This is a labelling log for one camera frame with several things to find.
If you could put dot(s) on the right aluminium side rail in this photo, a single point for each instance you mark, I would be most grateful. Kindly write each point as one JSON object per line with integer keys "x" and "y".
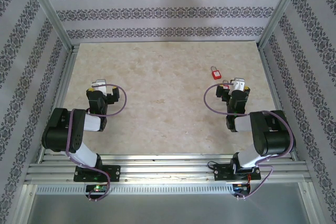
{"x": 275, "y": 98}

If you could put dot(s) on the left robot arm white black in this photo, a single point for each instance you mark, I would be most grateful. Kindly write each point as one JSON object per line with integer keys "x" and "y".
{"x": 63, "y": 129}

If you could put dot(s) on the long aluminium base rail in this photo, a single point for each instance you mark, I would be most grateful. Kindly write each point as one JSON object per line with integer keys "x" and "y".
{"x": 170, "y": 171}

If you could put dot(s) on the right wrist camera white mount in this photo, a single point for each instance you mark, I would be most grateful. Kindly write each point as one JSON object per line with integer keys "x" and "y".
{"x": 237, "y": 84}

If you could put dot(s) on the left aluminium side rail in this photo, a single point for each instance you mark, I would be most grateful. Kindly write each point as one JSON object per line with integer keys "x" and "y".
{"x": 61, "y": 98}

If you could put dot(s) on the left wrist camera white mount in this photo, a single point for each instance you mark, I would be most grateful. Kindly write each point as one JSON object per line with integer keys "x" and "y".
{"x": 99, "y": 83}

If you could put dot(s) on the right controller board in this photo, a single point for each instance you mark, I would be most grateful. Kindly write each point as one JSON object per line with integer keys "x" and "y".
{"x": 241, "y": 187}

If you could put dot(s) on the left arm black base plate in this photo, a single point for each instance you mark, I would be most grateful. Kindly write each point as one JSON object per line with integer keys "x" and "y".
{"x": 113, "y": 172}

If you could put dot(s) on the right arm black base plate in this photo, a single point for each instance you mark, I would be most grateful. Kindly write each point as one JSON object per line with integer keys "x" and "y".
{"x": 223, "y": 172}

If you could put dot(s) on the grey metal panel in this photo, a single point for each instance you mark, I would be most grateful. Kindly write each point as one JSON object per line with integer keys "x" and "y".
{"x": 168, "y": 211}

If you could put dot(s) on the red padlock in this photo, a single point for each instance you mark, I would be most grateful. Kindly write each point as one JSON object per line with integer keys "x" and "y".
{"x": 225, "y": 86}
{"x": 216, "y": 75}

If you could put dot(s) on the left controller board green light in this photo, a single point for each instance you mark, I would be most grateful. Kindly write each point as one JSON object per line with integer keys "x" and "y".
{"x": 97, "y": 189}

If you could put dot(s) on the aluminium frame post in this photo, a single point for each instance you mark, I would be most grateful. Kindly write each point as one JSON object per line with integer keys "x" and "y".
{"x": 281, "y": 11}
{"x": 51, "y": 11}

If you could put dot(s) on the aluminium side rail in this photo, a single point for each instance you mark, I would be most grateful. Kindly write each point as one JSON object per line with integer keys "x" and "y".
{"x": 61, "y": 98}
{"x": 275, "y": 98}

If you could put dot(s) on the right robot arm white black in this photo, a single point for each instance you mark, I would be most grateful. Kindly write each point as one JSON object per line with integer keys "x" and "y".
{"x": 275, "y": 137}

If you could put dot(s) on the left aluminium frame post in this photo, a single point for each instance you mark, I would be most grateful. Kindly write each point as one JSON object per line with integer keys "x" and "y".
{"x": 51, "y": 11}

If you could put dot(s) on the right aluminium frame post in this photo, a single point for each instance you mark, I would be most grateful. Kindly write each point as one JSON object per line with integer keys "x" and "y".
{"x": 281, "y": 11}

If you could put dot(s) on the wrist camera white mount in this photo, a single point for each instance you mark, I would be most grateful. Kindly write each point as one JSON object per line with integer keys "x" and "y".
{"x": 99, "y": 83}
{"x": 237, "y": 84}

